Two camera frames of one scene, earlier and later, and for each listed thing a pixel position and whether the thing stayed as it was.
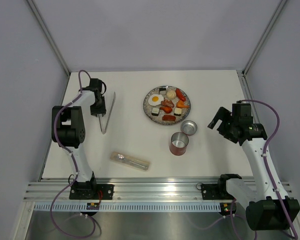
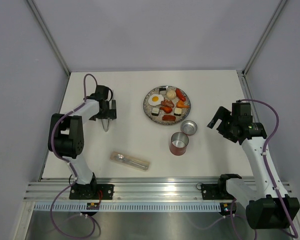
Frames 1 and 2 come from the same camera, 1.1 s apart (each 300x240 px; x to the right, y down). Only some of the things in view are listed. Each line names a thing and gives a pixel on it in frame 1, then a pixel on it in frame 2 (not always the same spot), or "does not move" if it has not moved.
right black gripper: (221, 113) does not move
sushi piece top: (162, 91) does not move
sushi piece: (155, 111) does not move
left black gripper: (102, 110) → (110, 114)
